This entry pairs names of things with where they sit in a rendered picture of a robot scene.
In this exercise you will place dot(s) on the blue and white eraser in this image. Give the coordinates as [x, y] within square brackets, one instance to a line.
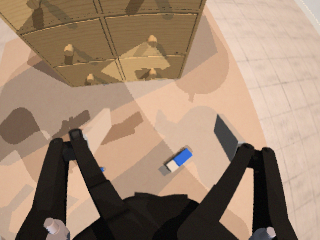
[179, 160]

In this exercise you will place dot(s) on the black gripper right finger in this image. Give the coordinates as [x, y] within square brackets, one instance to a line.
[270, 217]

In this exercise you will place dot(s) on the tan wooden chest of drawers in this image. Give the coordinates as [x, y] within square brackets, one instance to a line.
[103, 20]

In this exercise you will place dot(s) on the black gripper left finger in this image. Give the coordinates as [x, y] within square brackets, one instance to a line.
[47, 218]

